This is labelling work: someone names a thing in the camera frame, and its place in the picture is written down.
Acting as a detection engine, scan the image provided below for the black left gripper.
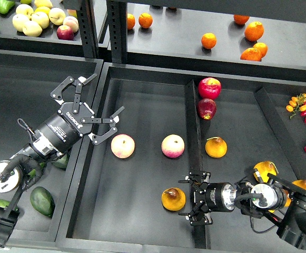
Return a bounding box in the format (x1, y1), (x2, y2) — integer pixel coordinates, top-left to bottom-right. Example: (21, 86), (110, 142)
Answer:
(35, 74), (125, 153)

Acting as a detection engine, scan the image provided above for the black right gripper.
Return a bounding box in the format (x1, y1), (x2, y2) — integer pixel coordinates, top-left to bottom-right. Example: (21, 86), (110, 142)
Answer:
(178, 171), (236, 226)

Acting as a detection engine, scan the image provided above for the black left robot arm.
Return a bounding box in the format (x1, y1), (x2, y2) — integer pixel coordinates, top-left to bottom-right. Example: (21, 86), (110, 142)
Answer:
(0, 74), (124, 247)

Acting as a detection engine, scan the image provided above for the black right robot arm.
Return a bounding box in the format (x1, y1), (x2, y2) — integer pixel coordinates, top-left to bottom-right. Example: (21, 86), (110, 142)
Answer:
(181, 171), (306, 250)

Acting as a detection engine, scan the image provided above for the yellow pear upper right compartment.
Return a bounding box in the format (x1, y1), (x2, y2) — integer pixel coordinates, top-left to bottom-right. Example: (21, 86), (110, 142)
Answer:
(205, 137), (228, 158)

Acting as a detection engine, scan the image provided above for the yellow pear under gripper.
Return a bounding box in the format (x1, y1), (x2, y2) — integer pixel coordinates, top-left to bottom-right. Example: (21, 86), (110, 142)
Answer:
(253, 161), (278, 182)

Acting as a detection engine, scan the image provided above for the green avocado long left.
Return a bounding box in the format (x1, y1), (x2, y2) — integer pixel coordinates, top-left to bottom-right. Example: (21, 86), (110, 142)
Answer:
(28, 162), (46, 178)

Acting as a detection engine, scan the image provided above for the dark green avocado bottom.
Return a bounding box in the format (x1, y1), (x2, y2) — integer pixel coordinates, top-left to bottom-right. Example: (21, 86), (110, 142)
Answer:
(30, 187), (55, 218)

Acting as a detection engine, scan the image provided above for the pale yellow pear front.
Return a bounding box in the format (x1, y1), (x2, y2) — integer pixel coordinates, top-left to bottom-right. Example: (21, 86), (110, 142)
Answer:
(22, 21), (43, 37)

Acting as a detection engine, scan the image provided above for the pale yellow pear middle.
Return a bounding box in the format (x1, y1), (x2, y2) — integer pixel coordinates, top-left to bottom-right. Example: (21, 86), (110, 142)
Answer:
(31, 12), (50, 29)

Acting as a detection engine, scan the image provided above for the pale yellow pear left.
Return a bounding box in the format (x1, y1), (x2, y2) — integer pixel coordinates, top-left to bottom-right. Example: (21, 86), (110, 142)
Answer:
(12, 14), (29, 32)

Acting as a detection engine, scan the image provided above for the black tray divider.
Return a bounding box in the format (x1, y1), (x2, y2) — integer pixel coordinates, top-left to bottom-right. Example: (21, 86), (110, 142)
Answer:
(184, 81), (211, 249)

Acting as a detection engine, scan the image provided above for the pink apple left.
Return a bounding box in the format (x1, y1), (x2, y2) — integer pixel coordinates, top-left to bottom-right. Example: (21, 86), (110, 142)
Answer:
(111, 134), (135, 159)

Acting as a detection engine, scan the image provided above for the pink apple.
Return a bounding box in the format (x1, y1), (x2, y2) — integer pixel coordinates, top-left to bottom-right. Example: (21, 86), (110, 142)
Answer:
(111, 134), (135, 159)
(161, 134), (185, 158)

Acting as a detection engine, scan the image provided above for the pink apple right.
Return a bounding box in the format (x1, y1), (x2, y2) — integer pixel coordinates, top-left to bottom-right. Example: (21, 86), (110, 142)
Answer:
(161, 134), (185, 158)

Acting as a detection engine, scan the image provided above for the black left tray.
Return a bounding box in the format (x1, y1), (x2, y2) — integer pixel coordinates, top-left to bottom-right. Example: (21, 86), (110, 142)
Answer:
(0, 50), (103, 248)

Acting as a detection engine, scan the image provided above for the black tray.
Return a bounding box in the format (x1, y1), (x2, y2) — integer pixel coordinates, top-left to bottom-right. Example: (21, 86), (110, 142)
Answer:
(56, 63), (306, 252)
(0, 50), (103, 248)

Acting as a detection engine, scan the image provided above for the black middle tray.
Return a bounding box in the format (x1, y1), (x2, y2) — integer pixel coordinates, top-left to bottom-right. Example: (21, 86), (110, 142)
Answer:
(56, 63), (306, 252)

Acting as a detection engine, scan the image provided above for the red apple on shelf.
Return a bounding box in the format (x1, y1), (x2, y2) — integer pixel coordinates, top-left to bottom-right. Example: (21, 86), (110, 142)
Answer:
(56, 25), (74, 41)

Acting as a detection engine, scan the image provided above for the dark red apple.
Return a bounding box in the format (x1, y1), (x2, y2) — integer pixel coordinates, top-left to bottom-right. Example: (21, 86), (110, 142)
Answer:
(197, 98), (216, 120)

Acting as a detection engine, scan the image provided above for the peach on shelf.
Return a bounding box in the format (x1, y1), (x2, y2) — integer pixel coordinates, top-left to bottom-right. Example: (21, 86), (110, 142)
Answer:
(63, 16), (79, 33)

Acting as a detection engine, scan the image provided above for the bright red apple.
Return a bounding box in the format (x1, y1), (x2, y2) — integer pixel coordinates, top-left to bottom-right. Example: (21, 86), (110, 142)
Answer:
(198, 77), (221, 100)

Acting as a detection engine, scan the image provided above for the orange far left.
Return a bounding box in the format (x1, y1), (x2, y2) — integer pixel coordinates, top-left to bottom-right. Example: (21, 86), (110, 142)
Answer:
(127, 13), (136, 30)

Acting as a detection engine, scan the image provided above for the yellow lemon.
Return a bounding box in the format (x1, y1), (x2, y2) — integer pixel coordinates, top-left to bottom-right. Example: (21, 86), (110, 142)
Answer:
(34, 6), (51, 15)

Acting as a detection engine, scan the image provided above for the green pepper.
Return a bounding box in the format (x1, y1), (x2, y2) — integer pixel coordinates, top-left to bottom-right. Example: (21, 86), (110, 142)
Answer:
(0, 0), (15, 15)

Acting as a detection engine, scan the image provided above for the cherry tomato bunch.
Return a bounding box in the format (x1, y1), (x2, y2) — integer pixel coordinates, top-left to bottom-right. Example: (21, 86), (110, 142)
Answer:
(285, 93), (306, 124)

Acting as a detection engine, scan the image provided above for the black shelf post left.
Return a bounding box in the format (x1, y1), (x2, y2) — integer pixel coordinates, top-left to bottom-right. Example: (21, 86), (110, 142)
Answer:
(63, 0), (99, 59)

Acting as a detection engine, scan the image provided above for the black shelf post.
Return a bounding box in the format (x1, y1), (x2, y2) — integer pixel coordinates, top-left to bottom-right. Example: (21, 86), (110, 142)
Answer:
(106, 1), (127, 64)
(63, 0), (99, 59)

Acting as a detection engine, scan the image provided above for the black shelf post right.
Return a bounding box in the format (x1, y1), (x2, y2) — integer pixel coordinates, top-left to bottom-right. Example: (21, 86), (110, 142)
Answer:
(106, 1), (127, 64)

